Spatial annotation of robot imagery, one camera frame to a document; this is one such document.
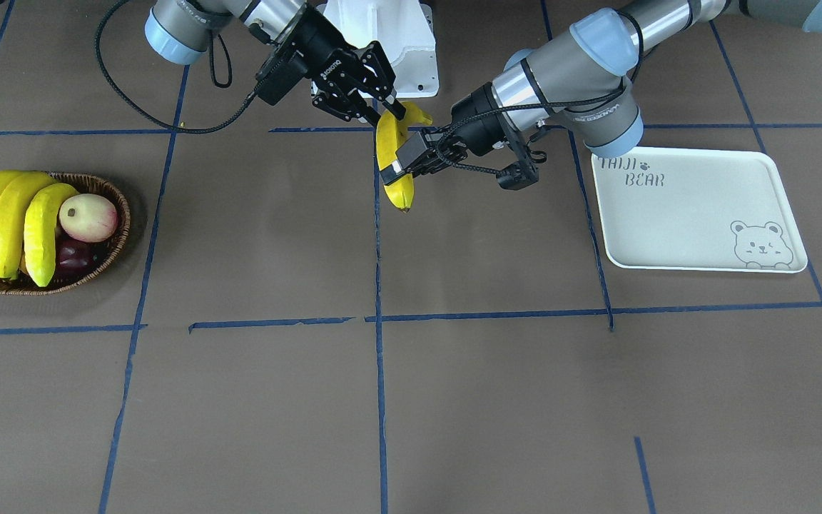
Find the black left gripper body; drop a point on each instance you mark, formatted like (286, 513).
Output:
(480, 123)

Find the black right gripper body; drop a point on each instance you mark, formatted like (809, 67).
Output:
(318, 44)

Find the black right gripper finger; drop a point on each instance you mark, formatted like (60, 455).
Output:
(366, 113)
(395, 107)

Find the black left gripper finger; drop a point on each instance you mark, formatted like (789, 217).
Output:
(409, 157)
(430, 162)

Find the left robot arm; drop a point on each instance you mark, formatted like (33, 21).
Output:
(579, 79)

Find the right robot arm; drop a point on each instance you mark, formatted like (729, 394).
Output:
(183, 31)

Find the woven wicker basket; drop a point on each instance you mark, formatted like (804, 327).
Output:
(110, 250)

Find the white bear tray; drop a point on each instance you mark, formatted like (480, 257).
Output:
(697, 210)

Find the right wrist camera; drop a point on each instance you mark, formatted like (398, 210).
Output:
(279, 75)

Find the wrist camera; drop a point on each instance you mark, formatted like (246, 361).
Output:
(279, 75)
(524, 171)

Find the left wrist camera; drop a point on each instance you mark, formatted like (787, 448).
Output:
(524, 171)

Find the white pedestal base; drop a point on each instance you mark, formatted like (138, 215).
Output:
(405, 32)

